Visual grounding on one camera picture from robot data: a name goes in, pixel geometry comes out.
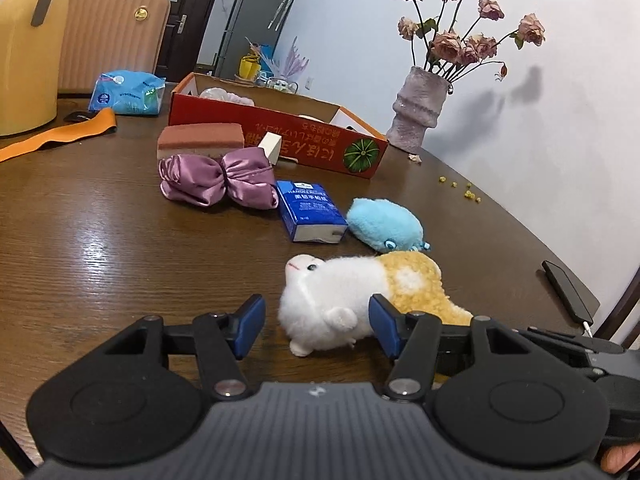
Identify pink sponge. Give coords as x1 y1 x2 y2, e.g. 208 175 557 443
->
156 122 246 162

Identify orange strap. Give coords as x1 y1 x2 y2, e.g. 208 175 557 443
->
0 107 118 164

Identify blue plush toy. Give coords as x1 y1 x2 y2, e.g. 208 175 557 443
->
345 197 431 254

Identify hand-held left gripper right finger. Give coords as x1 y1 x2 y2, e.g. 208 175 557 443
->
367 294 532 402

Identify blue wet wipes pack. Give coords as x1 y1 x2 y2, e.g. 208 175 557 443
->
88 69 167 117

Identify clear glass jars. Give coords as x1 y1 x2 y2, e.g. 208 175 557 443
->
257 72 300 95

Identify hanging folded umbrella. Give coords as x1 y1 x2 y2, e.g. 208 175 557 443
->
267 0 304 31

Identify purple flower decoration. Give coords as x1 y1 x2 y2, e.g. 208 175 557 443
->
279 35 311 84

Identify white and yellow hamster plush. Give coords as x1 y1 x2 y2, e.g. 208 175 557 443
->
277 251 474 358

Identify blue tissue pack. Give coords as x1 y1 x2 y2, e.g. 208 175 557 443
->
275 179 349 245

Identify red cardboard box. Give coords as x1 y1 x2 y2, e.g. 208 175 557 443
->
167 71 390 181

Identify yellow thermos jug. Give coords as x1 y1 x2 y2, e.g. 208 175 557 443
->
0 0 70 137

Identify yellow cup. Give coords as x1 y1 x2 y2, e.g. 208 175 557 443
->
238 54 261 81

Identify grey refrigerator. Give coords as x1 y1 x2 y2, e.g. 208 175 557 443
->
213 0 306 81

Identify white wedge sponge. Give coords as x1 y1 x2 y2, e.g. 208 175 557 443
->
257 130 282 166

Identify small yellow crumbs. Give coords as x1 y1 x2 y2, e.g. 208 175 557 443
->
438 174 482 205

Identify pink textured vase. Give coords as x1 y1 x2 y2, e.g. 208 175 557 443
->
385 65 454 154

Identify pink suitcase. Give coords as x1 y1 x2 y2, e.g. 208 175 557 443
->
57 0 172 95

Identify mauve satin bow scrunchie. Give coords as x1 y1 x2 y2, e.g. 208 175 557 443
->
158 147 280 210

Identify dark brown entrance door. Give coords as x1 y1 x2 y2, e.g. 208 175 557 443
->
145 0 226 84

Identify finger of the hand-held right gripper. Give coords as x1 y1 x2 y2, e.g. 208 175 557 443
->
515 326 629 362

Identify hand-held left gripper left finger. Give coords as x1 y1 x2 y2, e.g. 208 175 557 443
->
102 294 267 402

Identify black phone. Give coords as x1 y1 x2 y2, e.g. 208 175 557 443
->
542 259 601 326

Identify dried pink roses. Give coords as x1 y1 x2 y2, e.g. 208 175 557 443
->
386 0 546 84

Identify person's right hand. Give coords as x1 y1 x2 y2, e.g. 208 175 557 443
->
598 442 640 476

